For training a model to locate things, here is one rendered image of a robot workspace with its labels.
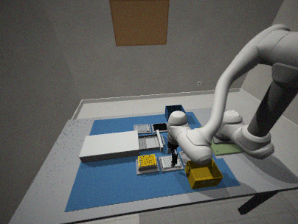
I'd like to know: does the yellow bin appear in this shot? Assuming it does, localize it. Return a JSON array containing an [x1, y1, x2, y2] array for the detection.
[[185, 159, 223, 189]]

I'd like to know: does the black assay plate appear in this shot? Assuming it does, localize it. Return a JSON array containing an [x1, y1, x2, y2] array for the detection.
[[153, 123, 167, 131]]

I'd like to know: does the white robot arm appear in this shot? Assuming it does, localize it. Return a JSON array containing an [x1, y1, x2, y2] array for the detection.
[[167, 24, 298, 165]]

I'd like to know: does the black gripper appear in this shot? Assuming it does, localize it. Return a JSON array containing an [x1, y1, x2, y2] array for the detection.
[[167, 142, 179, 167]]

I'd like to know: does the blue bench mat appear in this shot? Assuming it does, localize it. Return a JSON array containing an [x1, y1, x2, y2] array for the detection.
[[65, 114, 240, 212]]

